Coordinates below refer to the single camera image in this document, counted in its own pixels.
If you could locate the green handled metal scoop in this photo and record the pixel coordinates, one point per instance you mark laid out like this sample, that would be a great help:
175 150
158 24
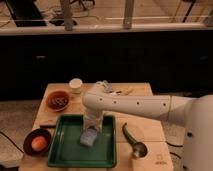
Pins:
139 149

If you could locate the orange fruit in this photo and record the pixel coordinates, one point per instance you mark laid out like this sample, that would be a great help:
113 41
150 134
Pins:
39 143

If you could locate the blue sponge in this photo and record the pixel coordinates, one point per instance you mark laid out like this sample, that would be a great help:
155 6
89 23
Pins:
88 137

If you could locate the white cup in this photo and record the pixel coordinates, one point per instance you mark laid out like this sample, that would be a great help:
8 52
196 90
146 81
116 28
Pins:
75 85

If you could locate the green plastic tray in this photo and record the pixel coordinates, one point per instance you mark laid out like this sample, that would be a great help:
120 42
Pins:
69 149

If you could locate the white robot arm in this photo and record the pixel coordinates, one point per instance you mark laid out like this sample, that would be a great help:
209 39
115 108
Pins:
194 114

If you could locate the dark bowl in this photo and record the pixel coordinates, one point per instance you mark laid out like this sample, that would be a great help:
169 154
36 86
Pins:
28 140

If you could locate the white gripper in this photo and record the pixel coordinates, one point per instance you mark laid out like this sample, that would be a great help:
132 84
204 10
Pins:
90 121

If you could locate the orange bowl with contents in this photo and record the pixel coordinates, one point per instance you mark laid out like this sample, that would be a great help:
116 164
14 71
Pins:
57 101

